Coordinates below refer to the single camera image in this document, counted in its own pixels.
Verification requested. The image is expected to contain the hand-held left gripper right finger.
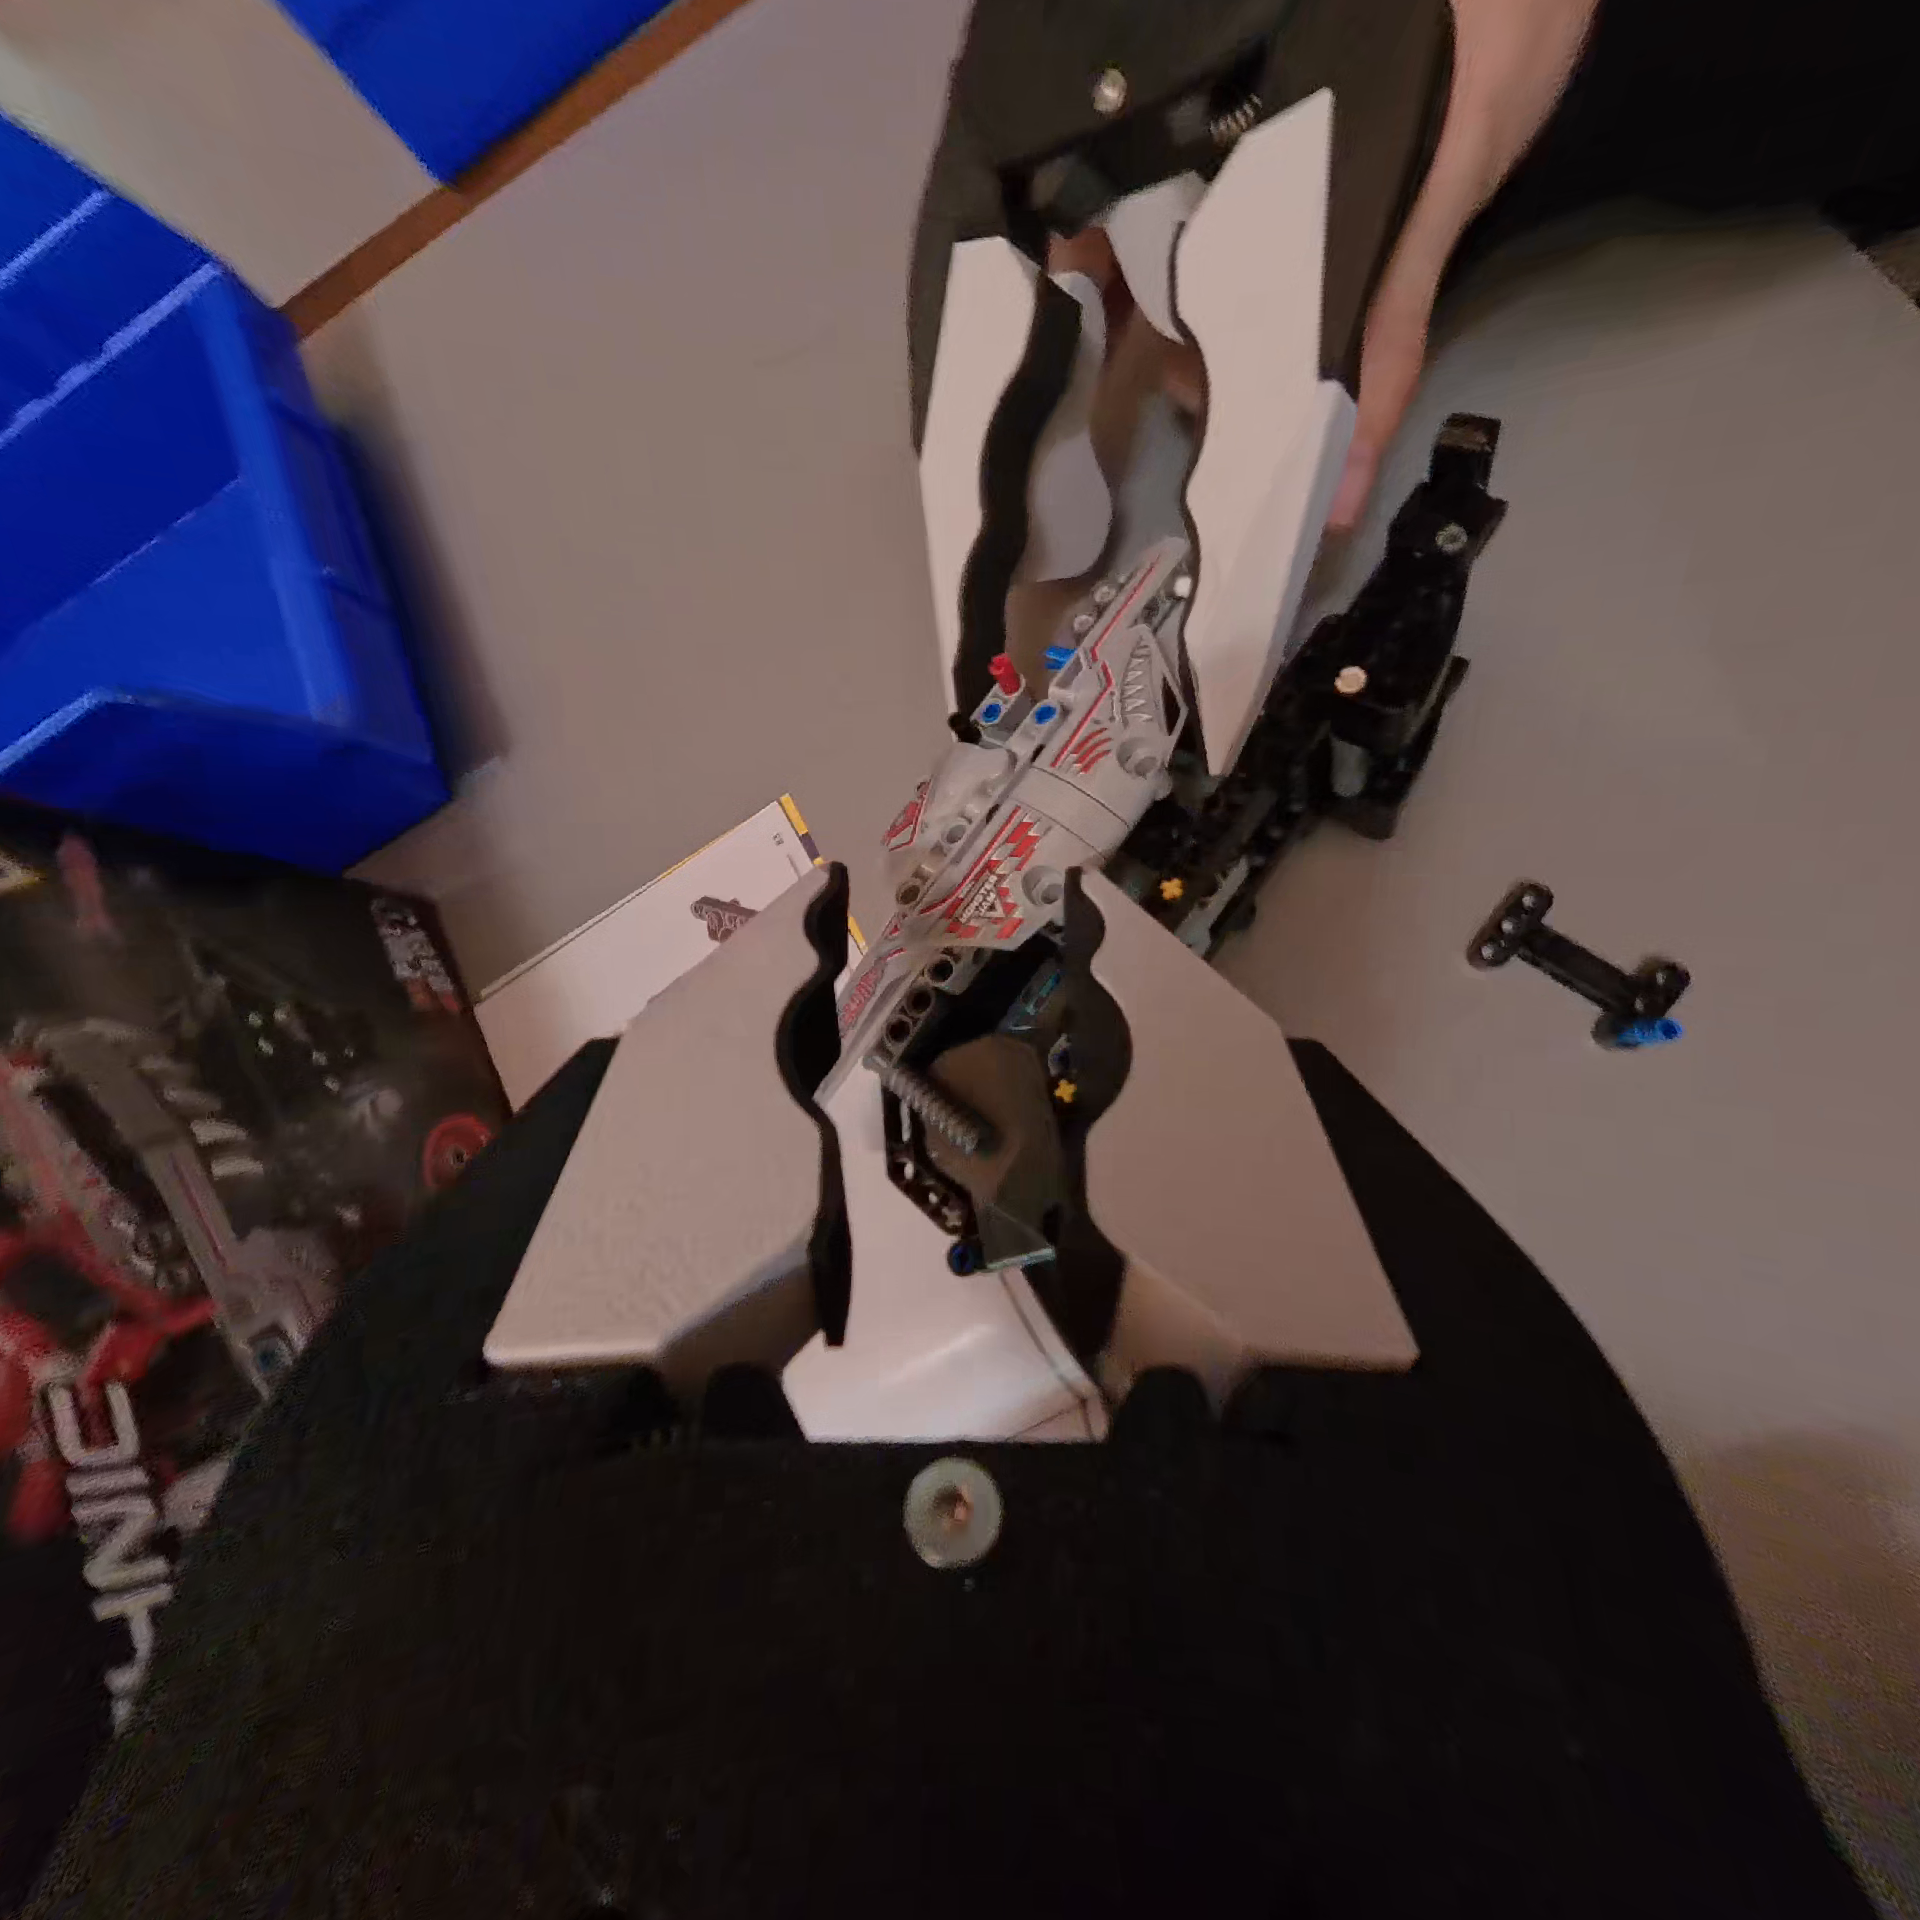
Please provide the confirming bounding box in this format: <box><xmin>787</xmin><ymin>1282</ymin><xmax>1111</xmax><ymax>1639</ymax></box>
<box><xmin>1050</xmin><ymin>861</ymin><xmax>1423</xmax><ymax>1403</ymax></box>

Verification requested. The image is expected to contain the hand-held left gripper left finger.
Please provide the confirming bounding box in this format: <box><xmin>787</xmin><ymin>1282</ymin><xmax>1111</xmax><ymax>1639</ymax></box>
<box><xmin>480</xmin><ymin>861</ymin><xmax>857</xmax><ymax>1403</ymax></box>

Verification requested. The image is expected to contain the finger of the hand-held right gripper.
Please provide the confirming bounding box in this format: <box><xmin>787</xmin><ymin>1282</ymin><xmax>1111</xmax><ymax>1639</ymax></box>
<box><xmin>1170</xmin><ymin>88</ymin><xmax>1364</xmax><ymax>779</ymax></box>
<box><xmin>915</xmin><ymin>231</ymin><xmax>1114</xmax><ymax>746</ymax></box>

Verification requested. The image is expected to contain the grey red brick toy car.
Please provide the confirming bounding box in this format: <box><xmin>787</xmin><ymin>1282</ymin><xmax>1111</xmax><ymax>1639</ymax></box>
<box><xmin>810</xmin><ymin>540</ymin><xmax>1211</xmax><ymax>1285</ymax></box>

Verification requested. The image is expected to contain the person's right hand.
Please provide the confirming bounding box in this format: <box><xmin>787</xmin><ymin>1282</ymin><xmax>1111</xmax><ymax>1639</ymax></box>
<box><xmin>1323</xmin><ymin>0</ymin><xmax>1602</xmax><ymax>535</ymax></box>

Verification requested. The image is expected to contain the instruction booklet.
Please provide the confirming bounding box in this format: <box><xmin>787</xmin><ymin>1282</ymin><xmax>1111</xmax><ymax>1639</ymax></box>
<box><xmin>478</xmin><ymin>799</ymin><xmax>835</xmax><ymax>1114</ymax></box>

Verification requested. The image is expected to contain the small black brick beam piece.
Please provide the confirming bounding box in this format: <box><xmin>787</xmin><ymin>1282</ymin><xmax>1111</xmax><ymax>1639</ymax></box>
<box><xmin>1468</xmin><ymin>883</ymin><xmax>1694</xmax><ymax>1051</ymax></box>

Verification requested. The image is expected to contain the black printed toy box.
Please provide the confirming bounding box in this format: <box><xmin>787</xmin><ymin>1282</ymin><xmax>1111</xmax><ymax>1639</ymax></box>
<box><xmin>0</xmin><ymin>816</ymin><xmax>515</xmax><ymax>1728</ymax></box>

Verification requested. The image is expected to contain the large blue storage bin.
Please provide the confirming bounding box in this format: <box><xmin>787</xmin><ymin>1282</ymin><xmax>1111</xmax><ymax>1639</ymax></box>
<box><xmin>0</xmin><ymin>113</ymin><xmax>459</xmax><ymax>874</ymax></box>

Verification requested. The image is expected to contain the black brick chassis frame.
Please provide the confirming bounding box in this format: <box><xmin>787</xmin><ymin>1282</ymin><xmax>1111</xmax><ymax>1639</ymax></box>
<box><xmin>1119</xmin><ymin>412</ymin><xmax>1512</xmax><ymax>963</ymax></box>

